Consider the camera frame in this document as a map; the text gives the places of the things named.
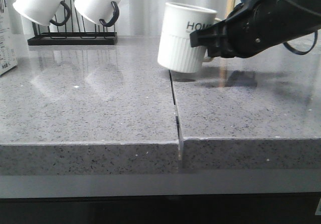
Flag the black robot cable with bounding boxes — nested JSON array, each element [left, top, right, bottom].
[[240, 0, 319, 56]]

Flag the white ribbed HOME mug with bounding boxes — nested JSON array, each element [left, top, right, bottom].
[[157, 2, 220, 73]]

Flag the white mug black handle left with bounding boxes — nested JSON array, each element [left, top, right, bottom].
[[13, 0, 71, 27]]

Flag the wooden mug tree stand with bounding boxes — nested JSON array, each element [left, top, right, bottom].
[[224, 0, 236, 19]]

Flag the white milk carton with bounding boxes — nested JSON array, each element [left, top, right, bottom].
[[0, 0, 18, 75]]

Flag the black wire mug rack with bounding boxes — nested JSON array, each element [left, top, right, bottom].
[[28, 0, 117, 46]]

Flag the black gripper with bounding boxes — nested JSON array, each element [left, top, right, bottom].
[[190, 0, 320, 58]]

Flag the white mug black handle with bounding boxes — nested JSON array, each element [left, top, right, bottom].
[[13, 0, 71, 27], [74, 0, 120, 27]]

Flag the white mug black handle right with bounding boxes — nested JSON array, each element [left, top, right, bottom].
[[74, 0, 120, 27]]

